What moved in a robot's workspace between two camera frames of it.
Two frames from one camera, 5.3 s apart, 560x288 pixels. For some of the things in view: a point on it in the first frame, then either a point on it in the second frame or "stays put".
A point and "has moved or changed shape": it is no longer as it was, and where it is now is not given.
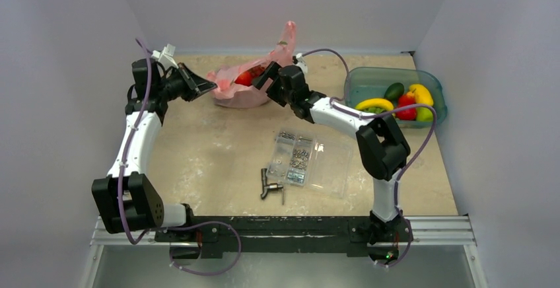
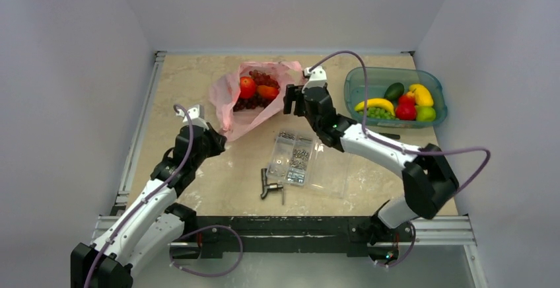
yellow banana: [376, 102] stays put
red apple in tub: [403, 100] stays put
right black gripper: [271, 78] → [296, 100]
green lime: [424, 114] stays put
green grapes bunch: [374, 109] stays put
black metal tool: [269, 186] stays put
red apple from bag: [244, 78] has moved or changed shape
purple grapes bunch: [256, 71] has moved or changed shape
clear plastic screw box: [319, 164] stays put
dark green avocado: [393, 91] stays put
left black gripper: [199, 85] → [217, 140]
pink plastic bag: [222, 81] → [224, 92]
